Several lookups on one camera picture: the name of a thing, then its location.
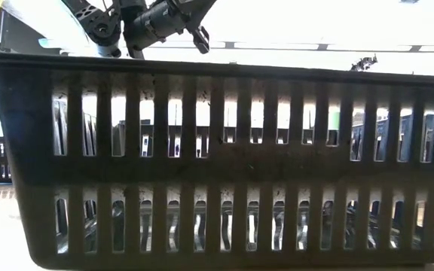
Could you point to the dark jagged background object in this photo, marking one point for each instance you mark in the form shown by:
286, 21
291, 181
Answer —
364, 63

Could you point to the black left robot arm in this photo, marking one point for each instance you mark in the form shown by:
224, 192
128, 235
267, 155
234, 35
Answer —
104, 30

